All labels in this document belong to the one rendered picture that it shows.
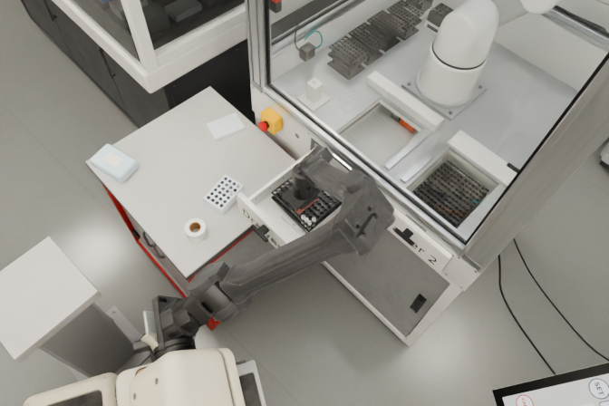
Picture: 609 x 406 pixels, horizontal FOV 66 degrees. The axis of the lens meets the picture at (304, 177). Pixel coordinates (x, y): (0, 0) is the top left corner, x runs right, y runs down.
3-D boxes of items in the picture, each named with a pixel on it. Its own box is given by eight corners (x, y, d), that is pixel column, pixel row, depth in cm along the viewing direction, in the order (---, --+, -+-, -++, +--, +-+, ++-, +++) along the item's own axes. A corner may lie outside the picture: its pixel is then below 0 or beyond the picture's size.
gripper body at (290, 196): (281, 198, 136) (281, 183, 130) (307, 178, 140) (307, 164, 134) (296, 212, 133) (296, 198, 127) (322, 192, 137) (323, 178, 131)
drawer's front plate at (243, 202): (297, 270, 147) (299, 256, 138) (238, 211, 158) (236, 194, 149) (302, 266, 148) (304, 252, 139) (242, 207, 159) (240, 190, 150)
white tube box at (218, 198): (223, 216, 163) (221, 210, 160) (204, 204, 166) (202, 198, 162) (244, 190, 169) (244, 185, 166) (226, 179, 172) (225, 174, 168)
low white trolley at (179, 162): (213, 340, 213) (185, 277, 150) (136, 248, 237) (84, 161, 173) (304, 259, 237) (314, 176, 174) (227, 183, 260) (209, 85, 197)
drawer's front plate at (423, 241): (439, 273, 149) (449, 259, 140) (371, 214, 159) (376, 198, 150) (442, 269, 149) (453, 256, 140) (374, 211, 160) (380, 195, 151)
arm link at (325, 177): (343, 191, 82) (379, 236, 85) (368, 170, 83) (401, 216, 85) (294, 161, 124) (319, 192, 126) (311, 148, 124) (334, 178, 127)
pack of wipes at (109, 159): (140, 167, 173) (138, 159, 169) (122, 185, 168) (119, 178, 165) (111, 149, 177) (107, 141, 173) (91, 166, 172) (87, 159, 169)
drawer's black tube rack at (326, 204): (307, 236, 152) (308, 227, 146) (271, 202, 158) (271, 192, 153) (353, 197, 161) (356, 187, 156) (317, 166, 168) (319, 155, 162)
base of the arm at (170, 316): (150, 297, 101) (159, 352, 95) (177, 281, 98) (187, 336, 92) (180, 301, 108) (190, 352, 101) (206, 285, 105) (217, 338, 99)
